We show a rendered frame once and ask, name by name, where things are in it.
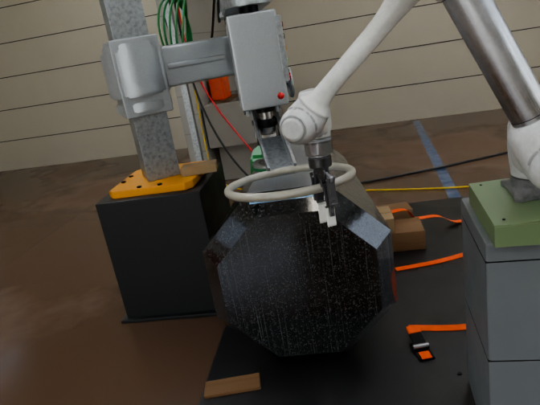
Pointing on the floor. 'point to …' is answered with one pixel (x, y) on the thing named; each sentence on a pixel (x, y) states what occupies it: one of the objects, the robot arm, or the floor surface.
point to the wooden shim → (232, 386)
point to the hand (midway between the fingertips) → (326, 214)
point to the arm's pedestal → (501, 317)
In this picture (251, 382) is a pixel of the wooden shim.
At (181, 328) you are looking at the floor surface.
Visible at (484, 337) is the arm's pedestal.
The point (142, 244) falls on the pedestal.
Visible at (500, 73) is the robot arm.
